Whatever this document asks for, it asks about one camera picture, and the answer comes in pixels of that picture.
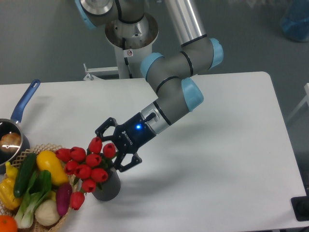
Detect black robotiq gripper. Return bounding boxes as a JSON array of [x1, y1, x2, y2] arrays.
[[95, 102, 170, 173]]

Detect red tulip bouquet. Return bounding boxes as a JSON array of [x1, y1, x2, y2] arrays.
[[56, 137, 117, 210]]

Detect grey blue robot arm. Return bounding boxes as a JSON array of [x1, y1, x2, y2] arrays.
[[75, 0, 224, 172]]

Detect dark grey ribbed vase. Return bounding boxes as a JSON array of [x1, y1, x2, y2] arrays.
[[92, 168, 121, 202]]

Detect woven wicker basket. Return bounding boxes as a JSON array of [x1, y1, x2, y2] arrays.
[[0, 144, 77, 232]]

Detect purple eggplant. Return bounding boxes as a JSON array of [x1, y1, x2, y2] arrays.
[[56, 183, 72, 216]]

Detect yellow squash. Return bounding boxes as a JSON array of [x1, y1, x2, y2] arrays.
[[36, 150, 69, 187]]

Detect green bok choy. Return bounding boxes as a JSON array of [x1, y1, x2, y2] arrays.
[[14, 170, 52, 229]]

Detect green cucumber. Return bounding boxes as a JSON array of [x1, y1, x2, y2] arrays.
[[13, 153, 36, 198]]

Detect white onion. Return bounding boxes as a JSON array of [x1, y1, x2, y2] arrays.
[[35, 200, 60, 226]]

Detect browned bread in pan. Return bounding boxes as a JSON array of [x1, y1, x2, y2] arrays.
[[0, 132, 21, 153]]

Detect yellow bell pepper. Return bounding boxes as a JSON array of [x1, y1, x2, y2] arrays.
[[0, 161, 22, 210]]

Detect orange fruit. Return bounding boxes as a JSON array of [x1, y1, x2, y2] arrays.
[[0, 215, 18, 232]]

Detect black device at table edge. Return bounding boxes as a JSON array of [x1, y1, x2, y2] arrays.
[[291, 196, 309, 221]]

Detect blue plastic container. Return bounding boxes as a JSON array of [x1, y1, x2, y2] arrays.
[[280, 0, 309, 42]]

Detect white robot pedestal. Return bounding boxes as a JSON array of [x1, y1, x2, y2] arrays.
[[83, 12, 160, 81]]

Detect blue handled saucepan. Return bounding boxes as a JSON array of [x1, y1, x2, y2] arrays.
[[0, 79, 41, 174]]

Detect white frame at right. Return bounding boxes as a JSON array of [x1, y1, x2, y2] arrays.
[[287, 83, 309, 124]]

